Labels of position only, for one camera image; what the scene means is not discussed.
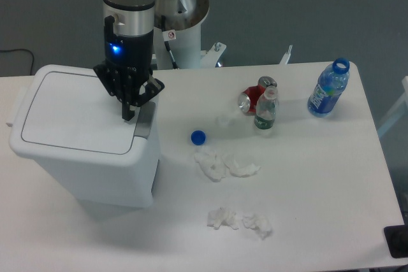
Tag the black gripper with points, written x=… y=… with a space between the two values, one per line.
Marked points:
x=125 y=73

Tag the white trash can body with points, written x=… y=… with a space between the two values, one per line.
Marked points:
x=124 y=180

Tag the small crumpled tissue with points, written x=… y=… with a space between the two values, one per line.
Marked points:
x=259 y=224
x=222 y=216

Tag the blue bottle cap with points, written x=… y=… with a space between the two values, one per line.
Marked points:
x=198 y=137

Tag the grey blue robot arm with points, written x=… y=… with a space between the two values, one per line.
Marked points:
x=132 y=18

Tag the white trash can lid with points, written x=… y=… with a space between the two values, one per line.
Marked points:
x=70 y=108

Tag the white bottle cap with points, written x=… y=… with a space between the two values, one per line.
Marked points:
x=224 y=120

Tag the small crumpled tissue left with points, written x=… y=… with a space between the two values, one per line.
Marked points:
x=222 y=216

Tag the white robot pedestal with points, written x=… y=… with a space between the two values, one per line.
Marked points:
x=177 y=29

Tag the white metal base frame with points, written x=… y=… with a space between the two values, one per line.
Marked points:
x=212 y=58

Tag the black device at edge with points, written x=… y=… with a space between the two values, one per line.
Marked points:
x=396 y=238

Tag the blue plastic bottle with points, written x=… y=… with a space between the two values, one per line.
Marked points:
x=329 y=87

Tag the crushed red soda can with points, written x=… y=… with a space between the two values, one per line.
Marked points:
x=248 y=99

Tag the small crumpled tissue right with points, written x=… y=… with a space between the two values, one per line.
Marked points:
x=259 y=224

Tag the large crumpled white tissue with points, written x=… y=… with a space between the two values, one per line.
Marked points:
x=217 y=166

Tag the clear green label bottle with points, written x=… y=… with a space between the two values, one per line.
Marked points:
x=266 y=108

